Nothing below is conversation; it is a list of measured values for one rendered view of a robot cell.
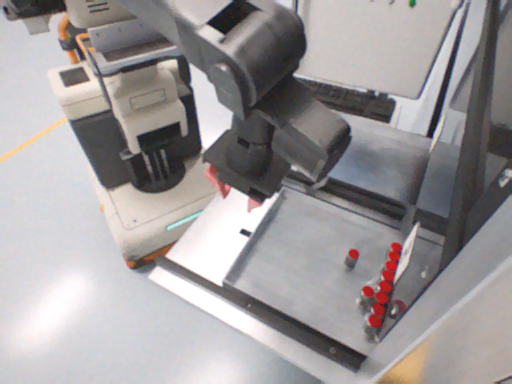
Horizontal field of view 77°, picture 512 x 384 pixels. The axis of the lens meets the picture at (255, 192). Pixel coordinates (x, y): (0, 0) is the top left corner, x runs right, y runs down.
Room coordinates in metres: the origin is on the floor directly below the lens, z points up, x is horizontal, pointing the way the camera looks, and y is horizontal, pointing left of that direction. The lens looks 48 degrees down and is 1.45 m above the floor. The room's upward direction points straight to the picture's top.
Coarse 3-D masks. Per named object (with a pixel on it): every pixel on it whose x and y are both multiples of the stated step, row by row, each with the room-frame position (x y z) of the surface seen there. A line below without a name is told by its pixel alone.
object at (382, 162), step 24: (360, 120) 0.76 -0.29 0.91; (360, 144) 0.69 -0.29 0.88; (384, 144) 0.69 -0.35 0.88; (408, 144) 0.69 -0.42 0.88; (336, 168) 0.59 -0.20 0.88; (360, 168) 0.59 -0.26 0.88; (384, 168) 0.59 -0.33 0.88; (408, 168) 0.59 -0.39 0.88; (360, 192) 0.49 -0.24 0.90; (384, 192) 0.51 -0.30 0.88; (408, 192) 0.51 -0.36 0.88
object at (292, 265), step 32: (288, 192) 0.49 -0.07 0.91; (288, 224) 0.42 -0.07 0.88; (320, 224) 0.42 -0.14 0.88; (352, 224) 0.42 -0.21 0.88; (256, 256) 0.34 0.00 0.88; (288, 256) 0.34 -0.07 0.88; (320, 256) 0.34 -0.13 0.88; (256, 288) 0.27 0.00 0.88; (288, 288) 0.27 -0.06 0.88; (320, 288) 0.27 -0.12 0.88; (352, 288) 0.27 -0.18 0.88; (288, 320) 0.21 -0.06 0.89; (320, 320) 0.21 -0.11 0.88; (352, 320) 0.21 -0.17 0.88; (352, 352) 0.15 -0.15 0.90
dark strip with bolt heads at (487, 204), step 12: (504, 168) 0.18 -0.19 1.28; (504, 180) 0.16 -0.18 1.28; (492, 192) 0.17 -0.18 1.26; (504, 192) 0.15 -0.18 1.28; (480, 204) 0.17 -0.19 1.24; (492, 204) 0.16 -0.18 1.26; (468, 216) 0.18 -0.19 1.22; (480, 216) 0.16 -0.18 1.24; (468, 228) 0.16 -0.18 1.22; (468, 240) 0.15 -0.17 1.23
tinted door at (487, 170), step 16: (496, 48) 0.49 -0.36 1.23; (496, 64) 0.43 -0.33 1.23; (496, 80) 0.38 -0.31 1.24; (496, 96) 0.34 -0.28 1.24; (496, 112) 0.30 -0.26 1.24; (496, 128) 0.27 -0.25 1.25; (480, 144) 0.28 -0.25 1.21; (496, 144) 0.24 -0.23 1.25; (480, 160) 0.25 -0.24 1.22; (496, 160) 0.22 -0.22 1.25; (480, 176) 0.22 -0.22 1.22; (480, 192) 0.20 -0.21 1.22
